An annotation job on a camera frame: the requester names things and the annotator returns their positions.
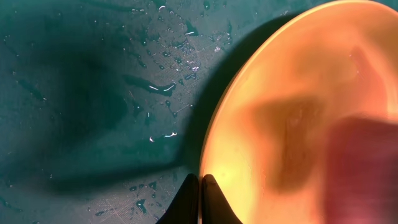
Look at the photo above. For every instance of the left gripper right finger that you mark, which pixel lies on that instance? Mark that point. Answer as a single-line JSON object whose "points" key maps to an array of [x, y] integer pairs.
{"points": [[215, 208]]}

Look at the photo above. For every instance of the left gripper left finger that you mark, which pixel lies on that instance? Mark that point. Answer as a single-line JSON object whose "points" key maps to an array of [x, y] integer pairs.
{"points": [[184, 207]]}

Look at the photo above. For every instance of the yellow plate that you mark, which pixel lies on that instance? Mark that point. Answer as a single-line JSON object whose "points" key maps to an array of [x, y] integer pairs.
{"points": [[265, 143]]}

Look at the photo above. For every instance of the teal plastic tray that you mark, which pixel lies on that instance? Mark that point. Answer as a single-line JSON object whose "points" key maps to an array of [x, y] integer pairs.
{"points": [[104, 104]]}

